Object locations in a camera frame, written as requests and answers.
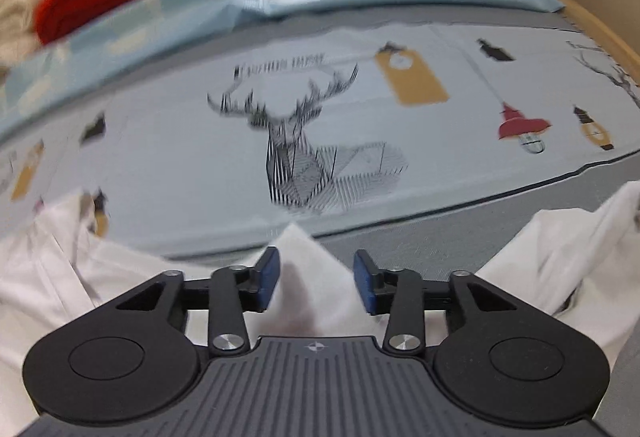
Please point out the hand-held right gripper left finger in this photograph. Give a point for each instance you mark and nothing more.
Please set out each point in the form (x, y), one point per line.
(270, 278)

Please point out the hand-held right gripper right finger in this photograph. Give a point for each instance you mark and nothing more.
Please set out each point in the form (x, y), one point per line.
(363, 283)

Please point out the white shirt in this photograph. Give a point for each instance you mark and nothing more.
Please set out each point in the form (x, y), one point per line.
(310, 277)

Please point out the deer printed bed sheet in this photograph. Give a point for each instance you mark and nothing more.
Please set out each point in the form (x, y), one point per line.
(200, 177)

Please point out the beige cloth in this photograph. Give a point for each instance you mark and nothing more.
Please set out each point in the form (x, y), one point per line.
(15, 27)

